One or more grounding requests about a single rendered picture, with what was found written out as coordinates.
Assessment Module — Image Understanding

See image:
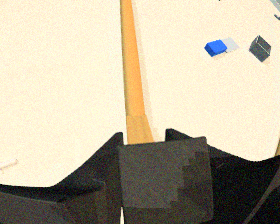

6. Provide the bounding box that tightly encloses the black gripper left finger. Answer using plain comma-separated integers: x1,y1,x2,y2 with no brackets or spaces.
0,131,124,224

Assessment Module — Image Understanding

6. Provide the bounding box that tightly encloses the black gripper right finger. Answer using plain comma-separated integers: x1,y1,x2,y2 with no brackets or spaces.
165,128,280,224

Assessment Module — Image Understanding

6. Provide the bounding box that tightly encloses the long-handled scraper with black blade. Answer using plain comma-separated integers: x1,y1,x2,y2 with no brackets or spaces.
116,0,214,224

